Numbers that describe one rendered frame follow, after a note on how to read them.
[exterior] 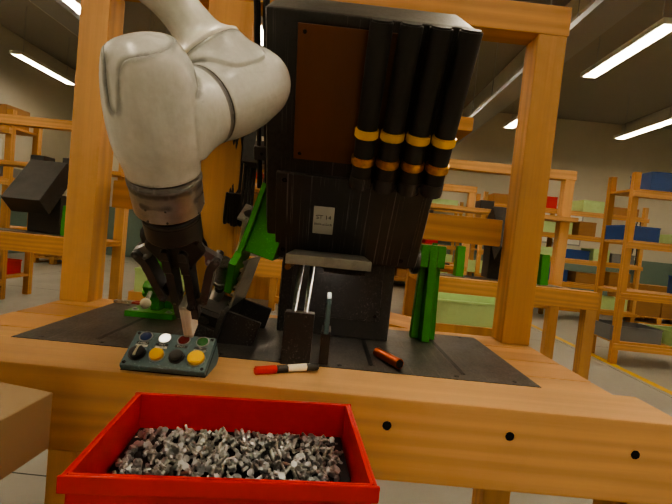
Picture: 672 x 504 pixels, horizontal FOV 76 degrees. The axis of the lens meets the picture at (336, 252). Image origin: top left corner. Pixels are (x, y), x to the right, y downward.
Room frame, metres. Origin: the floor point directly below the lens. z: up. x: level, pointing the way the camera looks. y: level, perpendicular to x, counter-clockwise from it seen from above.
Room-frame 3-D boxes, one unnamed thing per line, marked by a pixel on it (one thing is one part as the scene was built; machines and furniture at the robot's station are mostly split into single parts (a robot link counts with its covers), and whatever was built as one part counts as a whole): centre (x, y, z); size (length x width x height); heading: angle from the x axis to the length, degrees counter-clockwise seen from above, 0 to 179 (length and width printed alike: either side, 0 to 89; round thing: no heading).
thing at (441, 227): (1.45, 0.10, 1.23); 1.30 x 0.05 x 0.09; 91
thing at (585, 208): (8.08, -4.00, 1.12); 3.22 x 0.55 x 2.23; 89
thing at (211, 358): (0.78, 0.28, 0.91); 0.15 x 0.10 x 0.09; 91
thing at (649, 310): (8.84, -6.51, 0.37); 1.20 x 0.81 x 0.74; 91
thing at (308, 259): (0.98, 0.02, 1.11); 0.39 x 0.16 x 0.03; 1
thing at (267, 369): (0.81, 0.07, 0.91); 0.13 x 0.02 x 0.02; 118
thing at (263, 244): (1.02, 0.17, 1.17); 0.13 x 0.12 x 0.20; 91
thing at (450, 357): (1.08, 0.10, 0.89); 1.10 x 0.42 x 0.02; 91
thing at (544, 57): (1.38, 0.10, 1.36); 1.49 x 0.09 x 0.97; 91
